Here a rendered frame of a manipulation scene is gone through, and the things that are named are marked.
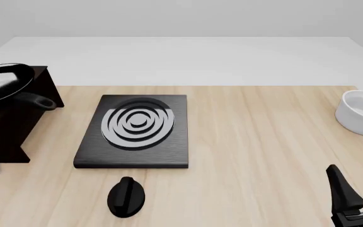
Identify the dark wooden cabinet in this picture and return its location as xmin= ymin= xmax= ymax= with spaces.
xmin=0 ymin=65 xmax=66 ymax=164

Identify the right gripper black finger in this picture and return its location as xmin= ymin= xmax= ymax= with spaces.
xmin=325 ymin=164 xmax=363 ymax=214

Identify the white round bowl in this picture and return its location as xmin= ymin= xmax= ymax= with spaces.
xmin=335 ymin=89 xmax=363 ymax=137

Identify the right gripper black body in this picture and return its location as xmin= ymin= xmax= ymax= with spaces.
xmin=330 ymin=207 xmax=363 ymax=227

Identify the black frying pan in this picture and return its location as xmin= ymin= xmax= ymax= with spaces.
xmin=0 ymin=62 xmax=57 ymax=112

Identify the flat black stove plate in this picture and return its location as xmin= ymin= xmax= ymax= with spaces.
xmin=73 ymin=94 xmax=190 ymax=170

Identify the round black stove knob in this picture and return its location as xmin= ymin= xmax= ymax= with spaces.
xmin=107 ymin=176 xmax=146 ymax=219

